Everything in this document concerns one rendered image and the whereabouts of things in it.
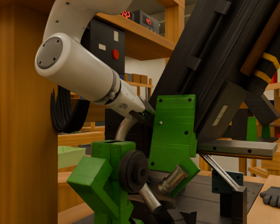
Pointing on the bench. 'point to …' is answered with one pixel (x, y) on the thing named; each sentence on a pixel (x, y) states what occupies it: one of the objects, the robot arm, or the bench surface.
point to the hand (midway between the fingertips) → (140, 109)
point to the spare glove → (276, 196)
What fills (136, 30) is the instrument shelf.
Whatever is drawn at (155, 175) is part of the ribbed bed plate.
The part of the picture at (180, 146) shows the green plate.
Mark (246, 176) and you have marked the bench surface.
